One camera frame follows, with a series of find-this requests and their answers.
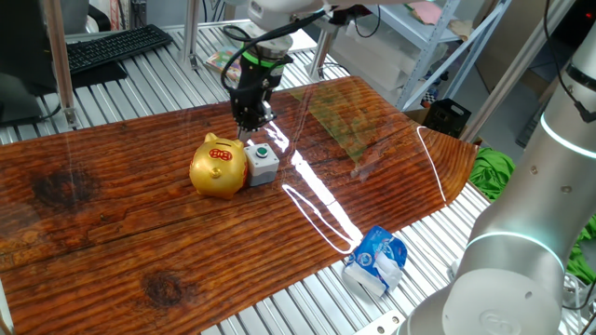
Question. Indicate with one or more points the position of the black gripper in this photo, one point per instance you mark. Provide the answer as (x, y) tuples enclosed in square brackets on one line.
[(256, 90)]

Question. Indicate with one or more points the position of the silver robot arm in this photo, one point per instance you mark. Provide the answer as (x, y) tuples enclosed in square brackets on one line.
[(526, 209)]

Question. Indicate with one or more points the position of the golden piggy bank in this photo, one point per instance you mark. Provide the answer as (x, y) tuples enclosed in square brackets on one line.
[(216, 172)]

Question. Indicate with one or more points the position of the grey push button box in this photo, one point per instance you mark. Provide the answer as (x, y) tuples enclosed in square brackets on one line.
[(261, 172)]

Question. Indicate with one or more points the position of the colourful book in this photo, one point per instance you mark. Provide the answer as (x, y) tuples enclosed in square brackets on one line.
[(221, 60)]

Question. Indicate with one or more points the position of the white storage box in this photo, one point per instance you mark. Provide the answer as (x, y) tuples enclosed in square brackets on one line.
[(372, 60)]

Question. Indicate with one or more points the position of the black keyboard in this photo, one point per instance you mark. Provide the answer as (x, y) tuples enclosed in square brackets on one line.
[(116, 46)]

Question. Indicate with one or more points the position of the wood pattern table mat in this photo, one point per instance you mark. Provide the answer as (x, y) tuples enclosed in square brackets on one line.
[(139, 232)]

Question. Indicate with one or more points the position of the blue tissue pack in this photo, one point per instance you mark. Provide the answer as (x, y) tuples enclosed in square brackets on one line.
[(372, 260)]

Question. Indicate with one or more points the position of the white metal shelf rack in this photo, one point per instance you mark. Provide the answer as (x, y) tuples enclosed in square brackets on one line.
[(428, 56)]

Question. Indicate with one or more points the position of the black plastic crate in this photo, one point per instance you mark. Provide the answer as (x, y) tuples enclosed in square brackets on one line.
[(442, 116)]

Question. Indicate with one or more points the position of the pink cloth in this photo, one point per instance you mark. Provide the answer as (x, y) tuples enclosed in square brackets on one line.
[(426, 11)]

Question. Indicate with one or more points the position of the black monitor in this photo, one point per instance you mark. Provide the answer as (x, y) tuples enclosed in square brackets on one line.
[(23, 46)]

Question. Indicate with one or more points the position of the green cloth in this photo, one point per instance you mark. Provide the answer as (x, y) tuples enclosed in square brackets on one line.
[(489, 172)]

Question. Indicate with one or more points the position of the brown cardboard box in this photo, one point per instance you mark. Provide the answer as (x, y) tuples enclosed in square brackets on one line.
[(507, 37)]

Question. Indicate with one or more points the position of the aluminium frame post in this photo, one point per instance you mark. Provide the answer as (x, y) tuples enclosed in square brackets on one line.
[(58, 60), (191, 32)]

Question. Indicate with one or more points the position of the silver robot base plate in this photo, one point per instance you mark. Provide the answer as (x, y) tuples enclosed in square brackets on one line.
[(382, 325)]

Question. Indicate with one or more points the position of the aluminium frame strut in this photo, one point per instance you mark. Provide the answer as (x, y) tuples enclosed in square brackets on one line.
[(512, 74)]

